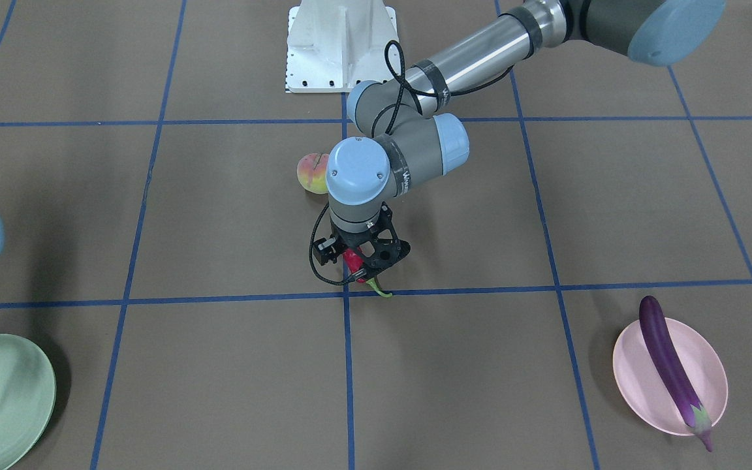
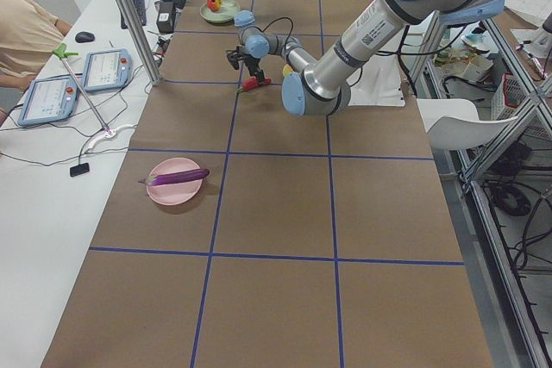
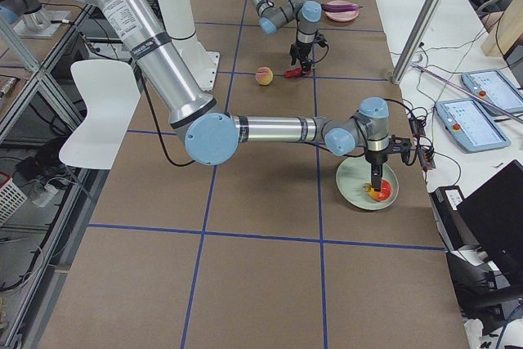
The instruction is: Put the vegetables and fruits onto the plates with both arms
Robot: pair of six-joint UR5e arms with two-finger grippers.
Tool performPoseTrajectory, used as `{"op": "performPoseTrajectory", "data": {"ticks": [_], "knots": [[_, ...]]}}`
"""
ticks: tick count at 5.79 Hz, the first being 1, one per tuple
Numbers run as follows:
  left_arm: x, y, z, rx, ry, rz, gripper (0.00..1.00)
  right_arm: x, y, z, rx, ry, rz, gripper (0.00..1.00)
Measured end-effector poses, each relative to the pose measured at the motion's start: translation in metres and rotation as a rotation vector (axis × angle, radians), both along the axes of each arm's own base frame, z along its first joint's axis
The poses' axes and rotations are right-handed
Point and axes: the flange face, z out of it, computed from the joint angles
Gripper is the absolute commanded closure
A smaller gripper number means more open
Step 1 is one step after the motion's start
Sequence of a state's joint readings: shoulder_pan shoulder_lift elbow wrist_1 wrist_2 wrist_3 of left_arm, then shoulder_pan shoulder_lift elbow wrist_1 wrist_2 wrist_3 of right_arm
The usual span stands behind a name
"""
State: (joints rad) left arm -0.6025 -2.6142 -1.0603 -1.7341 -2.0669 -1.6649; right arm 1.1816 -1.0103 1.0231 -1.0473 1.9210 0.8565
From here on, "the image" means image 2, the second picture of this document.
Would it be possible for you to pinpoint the aluminium frame post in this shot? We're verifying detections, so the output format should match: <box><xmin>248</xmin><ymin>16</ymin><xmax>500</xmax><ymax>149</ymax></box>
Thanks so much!
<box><xmin>116</xmin><ymin>0</ymin><xmax>160</xmax><ymax>85</ymax></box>

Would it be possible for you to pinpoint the red chili pepper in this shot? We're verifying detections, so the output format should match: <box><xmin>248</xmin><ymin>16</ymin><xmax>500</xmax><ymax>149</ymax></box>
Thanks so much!
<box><xmin>236</xmin><ymin>78</ymin><xmax>272</xmax><ymax>95</ymax></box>

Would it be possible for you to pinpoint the purple eggplant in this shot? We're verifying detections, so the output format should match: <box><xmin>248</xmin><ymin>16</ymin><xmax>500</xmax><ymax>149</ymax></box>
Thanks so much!
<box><xmin>139</xmin><ymin>168</ymin><xmax>210</xmax><ymax>186</ymax></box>

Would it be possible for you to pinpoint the white plastic basket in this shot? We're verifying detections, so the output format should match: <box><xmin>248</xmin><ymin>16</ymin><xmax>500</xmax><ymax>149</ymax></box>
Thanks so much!
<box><xmin>491</xmin><ymin>73</ymin><xmax>551</xmax><ymax>122</ymax></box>

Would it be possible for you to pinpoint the peach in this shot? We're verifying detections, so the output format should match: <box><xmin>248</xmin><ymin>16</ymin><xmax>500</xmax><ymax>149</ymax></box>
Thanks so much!
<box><xmin>282</xmin><ymin>65</ymin><xmax>294</xmax><ymax>78</ymax></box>

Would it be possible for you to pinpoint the teach pendant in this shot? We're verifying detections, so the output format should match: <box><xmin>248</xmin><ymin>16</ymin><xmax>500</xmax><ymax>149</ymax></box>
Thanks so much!
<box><xmin>17</xmin><ymin>75</ymin><xmax>78</xmax><ymax>127</ymax></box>
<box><xmin>81</xmin><ymin>48</ymin><xmax>132</xmax><ymax>93</ymax></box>

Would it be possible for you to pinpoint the teach pendant far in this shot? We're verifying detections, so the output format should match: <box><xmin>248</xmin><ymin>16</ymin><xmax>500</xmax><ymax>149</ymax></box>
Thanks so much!
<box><xmin>81</xmin><ymin>48</ymin><xmax>132</xmax><ymax>93</ymax></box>

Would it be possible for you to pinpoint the white chair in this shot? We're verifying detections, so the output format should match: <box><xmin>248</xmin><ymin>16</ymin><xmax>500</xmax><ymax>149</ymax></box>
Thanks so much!
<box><xmin>417</xmin><ymin>98</ymin><xmax>518</xmax><ymax>151</ymax></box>

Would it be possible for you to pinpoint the black computer mouse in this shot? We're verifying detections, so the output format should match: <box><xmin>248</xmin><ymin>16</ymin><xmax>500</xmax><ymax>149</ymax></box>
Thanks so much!
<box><xmin>74</xmin><ymin>31</ymin><xmax>96</xmax><ymax>43</ymax></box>

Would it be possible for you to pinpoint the person in beige shirt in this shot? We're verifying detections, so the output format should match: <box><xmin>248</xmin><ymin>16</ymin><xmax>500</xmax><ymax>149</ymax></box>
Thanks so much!
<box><xmin>1</xmin><ymin>0</ymin><xmax>72</xmax><ymax>91</ymax></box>

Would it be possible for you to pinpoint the green plate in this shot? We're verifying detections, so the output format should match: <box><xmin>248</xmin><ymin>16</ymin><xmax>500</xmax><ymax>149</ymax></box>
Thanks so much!
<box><xmin>199</xmin><ymin>0</ymin><xmax>242</xmax><ymax>24</ymax></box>

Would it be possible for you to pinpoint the teach pendant near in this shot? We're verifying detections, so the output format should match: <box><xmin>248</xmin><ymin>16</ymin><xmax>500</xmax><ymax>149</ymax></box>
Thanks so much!
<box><xmin>17</xmin><ymin>75</ymin><xmax>78</xmax><ymax>127</ymax></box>

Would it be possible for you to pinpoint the red pomegranate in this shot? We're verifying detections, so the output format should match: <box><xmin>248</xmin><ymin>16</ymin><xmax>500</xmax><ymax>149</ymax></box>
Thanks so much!
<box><xmin>206</xmin><ymin>0</ymin><xmax>222</xmax><ymax>13</ymax></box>

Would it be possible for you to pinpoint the reacher grabber stick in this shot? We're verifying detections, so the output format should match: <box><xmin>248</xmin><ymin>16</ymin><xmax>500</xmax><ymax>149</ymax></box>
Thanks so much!
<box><xmin>52</xmin><ymin>42</ymin><xmax>136</xmax><ymax>154</ymax></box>

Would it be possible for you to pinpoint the pink plate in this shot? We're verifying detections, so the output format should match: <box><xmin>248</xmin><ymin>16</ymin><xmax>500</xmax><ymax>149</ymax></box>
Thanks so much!
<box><xmin>146</xmin><ymin>158</ymin><xmax>203</xmax><ymax>206</ymax></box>

